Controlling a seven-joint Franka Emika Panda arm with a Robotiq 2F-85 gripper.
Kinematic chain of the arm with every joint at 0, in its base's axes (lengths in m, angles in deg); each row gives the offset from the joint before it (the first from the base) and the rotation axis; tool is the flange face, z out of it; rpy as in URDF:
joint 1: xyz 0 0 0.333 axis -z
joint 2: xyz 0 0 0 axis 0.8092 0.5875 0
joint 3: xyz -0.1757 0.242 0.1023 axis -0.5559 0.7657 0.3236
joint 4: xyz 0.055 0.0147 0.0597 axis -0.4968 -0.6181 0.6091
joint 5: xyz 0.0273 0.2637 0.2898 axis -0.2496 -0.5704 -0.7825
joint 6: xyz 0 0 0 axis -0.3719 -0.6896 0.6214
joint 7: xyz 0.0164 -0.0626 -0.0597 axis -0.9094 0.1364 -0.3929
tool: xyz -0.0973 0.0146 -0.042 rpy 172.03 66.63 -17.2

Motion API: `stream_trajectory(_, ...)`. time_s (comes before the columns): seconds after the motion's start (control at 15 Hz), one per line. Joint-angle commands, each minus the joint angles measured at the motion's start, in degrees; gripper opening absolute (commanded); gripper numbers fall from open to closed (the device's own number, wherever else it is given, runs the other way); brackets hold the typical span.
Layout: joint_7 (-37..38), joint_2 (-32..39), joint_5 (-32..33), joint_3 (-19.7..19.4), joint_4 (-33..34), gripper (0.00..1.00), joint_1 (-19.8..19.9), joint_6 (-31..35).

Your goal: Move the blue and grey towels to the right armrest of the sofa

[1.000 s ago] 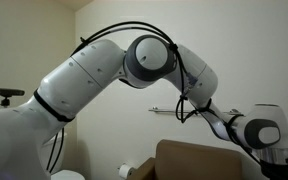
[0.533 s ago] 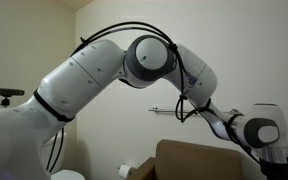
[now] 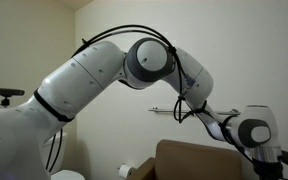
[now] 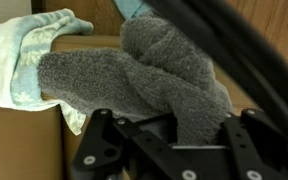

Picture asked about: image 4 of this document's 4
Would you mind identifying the grey terry towel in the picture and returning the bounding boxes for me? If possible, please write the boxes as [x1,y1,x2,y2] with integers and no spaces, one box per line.
[36,9,234,147]

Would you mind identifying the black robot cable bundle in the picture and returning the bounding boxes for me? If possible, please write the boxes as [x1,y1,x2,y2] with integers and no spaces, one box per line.
[143,0,288,149]

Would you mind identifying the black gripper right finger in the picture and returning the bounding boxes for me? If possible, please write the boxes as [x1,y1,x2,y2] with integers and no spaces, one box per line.
[221,107,288,180]

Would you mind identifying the light blue towel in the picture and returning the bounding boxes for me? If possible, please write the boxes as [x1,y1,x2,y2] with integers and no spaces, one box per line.
[112,0,152,20]

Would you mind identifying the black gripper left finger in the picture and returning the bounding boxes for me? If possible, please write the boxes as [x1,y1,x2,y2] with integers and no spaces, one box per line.
[71,108,198,180]

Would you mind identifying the cardboard box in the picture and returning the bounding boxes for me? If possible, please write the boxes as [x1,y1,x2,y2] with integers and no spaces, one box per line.
[0,32,262,180]

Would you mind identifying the white blue patterned towel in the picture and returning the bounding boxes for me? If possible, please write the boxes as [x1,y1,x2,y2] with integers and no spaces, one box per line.
[0,7,95,137]

